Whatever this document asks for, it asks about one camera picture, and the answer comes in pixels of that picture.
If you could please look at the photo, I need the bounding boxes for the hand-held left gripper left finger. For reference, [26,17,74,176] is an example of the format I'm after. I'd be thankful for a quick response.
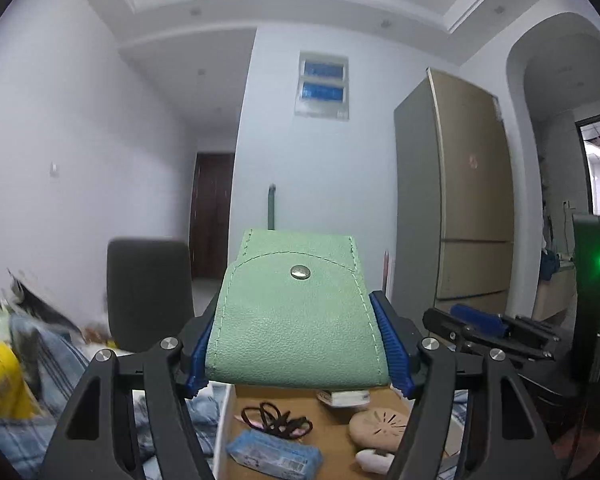
[39,292,219,480]

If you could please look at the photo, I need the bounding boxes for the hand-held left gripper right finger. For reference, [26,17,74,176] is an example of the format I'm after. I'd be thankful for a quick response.
[368,289,564,480]

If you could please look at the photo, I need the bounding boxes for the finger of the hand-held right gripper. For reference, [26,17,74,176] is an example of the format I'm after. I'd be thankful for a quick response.
[422,308,486,361]
[452,303,570,362]

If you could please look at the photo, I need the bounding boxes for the small white packet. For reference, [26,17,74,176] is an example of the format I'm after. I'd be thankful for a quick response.
[316,388,372,409]

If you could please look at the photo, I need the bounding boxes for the beige round puff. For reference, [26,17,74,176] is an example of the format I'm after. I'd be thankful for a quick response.
[348,407,414,449]

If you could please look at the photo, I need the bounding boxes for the black hair ties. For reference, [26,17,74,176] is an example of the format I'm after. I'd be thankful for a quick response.
[241,401,314,441]

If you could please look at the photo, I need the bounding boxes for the green leather pouch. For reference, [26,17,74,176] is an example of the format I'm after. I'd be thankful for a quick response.
[204,228,392,390]

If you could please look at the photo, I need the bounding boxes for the cardboard box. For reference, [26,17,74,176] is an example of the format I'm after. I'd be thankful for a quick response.
[212,383,469,480]

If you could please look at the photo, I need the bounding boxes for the white charger with cable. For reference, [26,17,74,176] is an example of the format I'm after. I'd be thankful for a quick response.
[354,448,397,476]

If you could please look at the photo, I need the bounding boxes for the blue tissue packet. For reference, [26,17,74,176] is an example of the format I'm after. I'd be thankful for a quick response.
[225,428,324,479]

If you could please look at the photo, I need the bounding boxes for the beige kitchen counter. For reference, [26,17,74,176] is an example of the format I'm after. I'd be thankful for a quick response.
[531,259,579,324]

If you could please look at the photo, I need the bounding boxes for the blue hanging cloth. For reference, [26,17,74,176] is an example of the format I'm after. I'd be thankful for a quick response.
[539,249,559,282]

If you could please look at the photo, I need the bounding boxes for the dark grey chair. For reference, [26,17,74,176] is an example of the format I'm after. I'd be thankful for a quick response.
[105,238,195,354]

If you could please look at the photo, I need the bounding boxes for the gold refrigerator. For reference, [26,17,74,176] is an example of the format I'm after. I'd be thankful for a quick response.
[393,67,516,319]

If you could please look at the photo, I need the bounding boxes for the dark brown door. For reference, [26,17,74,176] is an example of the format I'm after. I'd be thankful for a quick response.
[189,152,235,280]

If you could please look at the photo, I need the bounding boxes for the dark magazine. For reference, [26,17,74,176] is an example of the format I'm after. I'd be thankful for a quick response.
[7,269,84,344]

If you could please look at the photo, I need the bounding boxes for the yellow snack bag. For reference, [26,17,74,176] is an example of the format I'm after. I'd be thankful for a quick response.
[0,342,39,419]

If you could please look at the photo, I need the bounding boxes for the blue plaid cloth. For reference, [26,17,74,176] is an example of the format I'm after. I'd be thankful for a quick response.
[0,310,231,480]

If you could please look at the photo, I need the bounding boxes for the grey electrical panel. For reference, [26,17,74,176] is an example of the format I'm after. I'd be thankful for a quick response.
[294,50,352,121]

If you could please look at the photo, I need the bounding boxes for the pink broom handle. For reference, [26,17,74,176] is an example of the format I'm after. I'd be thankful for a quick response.
[381,249,396,299]

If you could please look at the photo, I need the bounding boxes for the grey mop handle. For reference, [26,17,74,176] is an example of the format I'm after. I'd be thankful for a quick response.
[266,184,279,231]

